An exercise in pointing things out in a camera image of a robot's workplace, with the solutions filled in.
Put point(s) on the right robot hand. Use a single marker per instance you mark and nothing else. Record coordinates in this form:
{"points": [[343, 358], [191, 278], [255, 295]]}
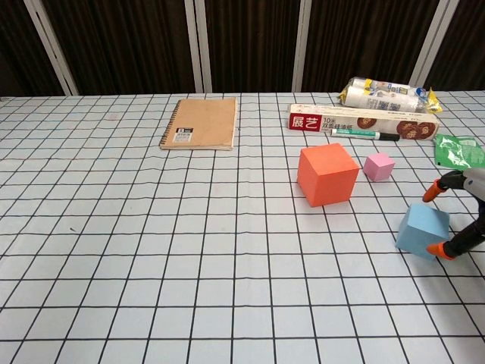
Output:
{"points": [[473, 180]]}

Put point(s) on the light blue cube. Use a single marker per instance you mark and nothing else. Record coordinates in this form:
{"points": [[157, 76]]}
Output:
{"points": [[420, 227]]}

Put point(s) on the small pink cube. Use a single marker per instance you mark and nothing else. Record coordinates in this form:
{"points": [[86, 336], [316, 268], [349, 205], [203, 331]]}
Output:
{"points": [[379, 168]]}

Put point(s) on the large orange foam block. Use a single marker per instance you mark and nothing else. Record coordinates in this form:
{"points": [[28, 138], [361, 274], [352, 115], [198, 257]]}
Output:
{"points": [[326, 182]]}

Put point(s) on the green foil packet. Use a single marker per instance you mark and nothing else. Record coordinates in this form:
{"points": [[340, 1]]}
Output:
{"points": [[458, 151]]}

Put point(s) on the baking paper box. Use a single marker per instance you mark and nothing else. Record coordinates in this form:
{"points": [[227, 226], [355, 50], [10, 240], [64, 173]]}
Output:
{"points": [[379, 115]]}

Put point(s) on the green white marker pen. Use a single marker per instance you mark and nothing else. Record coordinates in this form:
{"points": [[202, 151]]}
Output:
{"points": [[356, 132]]}

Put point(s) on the white and yellow snack bag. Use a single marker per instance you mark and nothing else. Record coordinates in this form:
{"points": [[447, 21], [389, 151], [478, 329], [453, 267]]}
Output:
{"points": [[379, 95]]}

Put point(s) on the brown spiral notebook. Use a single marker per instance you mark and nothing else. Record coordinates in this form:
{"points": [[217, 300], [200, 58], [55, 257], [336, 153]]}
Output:
{"points": [[204, 121]]}

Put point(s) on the white black checked tablecloth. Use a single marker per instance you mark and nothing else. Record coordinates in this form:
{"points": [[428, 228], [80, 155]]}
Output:
{"points": [[151, 265]]}

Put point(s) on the white partition frame post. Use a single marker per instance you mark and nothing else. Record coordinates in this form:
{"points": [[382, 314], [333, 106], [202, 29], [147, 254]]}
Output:
{"points": [[191, 22], [433, 38], [52, 57], [303, 38]]}

